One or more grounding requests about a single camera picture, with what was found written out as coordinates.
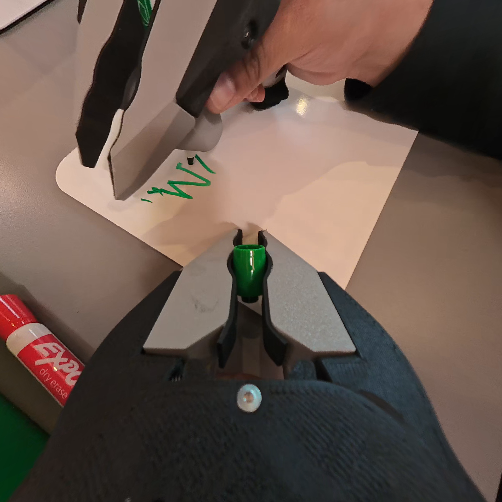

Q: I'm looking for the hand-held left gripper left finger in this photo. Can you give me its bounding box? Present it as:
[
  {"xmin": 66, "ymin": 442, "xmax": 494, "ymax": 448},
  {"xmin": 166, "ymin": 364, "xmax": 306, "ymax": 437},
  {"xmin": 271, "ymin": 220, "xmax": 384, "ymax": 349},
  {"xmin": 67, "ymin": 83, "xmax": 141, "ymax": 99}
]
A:
[{"xmin": 142, "ymin": 229, "xmax": 244, "ymax": 368}]

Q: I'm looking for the green marker cap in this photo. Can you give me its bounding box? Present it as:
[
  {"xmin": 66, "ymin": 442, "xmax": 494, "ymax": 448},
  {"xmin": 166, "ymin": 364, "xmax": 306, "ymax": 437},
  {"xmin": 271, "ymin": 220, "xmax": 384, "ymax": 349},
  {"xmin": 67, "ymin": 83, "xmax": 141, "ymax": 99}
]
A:
[{"xmin": 233, "ymin": 243, "xmax": 267, "ymax": 303}]

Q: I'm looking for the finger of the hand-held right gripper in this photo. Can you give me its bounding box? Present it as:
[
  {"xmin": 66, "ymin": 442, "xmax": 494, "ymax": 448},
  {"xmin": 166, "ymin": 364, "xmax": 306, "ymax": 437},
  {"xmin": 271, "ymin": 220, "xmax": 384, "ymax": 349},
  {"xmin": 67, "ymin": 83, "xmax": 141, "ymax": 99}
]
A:
[
  {"xmin": 107, "ymin": 0, "xmax": 224, "ymax": 201},
  {"xmin": 75, "ymin": 0, "xmax": 142, "ymax": 169}
]

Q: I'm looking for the green plastic bin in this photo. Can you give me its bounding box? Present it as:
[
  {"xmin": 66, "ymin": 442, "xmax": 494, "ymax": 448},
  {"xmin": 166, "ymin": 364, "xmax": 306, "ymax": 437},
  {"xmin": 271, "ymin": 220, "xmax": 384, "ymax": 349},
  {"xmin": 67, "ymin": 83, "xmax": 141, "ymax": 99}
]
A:
[{"xmin": 0, "ymin": 394, "xmax": 49, "ymax": 502}]

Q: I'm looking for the white metal stand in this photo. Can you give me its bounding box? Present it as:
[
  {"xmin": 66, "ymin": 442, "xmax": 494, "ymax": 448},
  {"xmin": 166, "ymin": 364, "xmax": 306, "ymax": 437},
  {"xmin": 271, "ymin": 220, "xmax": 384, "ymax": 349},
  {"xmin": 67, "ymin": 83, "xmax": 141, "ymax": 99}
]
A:
[{"xmin": 0, "ymin": 0, "xmax": 42, "ymax": 31}]

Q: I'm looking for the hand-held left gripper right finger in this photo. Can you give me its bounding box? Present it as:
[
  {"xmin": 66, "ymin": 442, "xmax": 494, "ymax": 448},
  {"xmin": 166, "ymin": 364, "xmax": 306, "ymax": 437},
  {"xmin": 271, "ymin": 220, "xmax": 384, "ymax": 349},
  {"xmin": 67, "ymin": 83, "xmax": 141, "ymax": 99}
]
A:
[{"xmin": 259, "ymin": 229, "xmax": 357, "ymax": 366}]

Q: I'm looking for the green dry erase marker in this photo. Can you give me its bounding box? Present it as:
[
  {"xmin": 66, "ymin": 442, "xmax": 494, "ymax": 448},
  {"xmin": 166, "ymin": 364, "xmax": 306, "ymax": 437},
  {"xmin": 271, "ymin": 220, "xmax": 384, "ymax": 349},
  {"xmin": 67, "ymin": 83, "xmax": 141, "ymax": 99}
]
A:
[{"xmin": 135, "ymin": 0, "xmax": 195, "ymax": 166}]

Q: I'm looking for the white whiteboard sheet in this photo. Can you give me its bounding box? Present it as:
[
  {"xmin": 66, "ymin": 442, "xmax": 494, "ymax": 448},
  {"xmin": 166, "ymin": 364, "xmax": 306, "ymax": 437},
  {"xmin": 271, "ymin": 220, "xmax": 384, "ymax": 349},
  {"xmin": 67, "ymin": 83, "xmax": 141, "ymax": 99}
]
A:
[{"xmin": 55, "ymin": 72, "xmax": 419, "ymax": 314}]

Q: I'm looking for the person's right hand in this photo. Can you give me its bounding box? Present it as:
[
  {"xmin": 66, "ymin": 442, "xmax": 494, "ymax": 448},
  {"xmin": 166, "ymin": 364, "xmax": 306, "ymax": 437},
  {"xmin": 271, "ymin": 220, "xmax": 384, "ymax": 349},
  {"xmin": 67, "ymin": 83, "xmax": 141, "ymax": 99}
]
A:
[{"xmin": 206, "ymin": 0, "xmax": 434, "ymax": 115}]

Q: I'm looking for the red dry erase marker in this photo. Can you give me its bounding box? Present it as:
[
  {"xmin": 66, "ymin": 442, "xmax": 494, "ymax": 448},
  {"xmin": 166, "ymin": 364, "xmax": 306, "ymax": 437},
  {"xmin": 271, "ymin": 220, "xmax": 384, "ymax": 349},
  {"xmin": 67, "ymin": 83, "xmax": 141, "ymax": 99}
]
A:
[{"xmin": 0, "ymin": 294, "xmax": 85, "ymax": 408}]

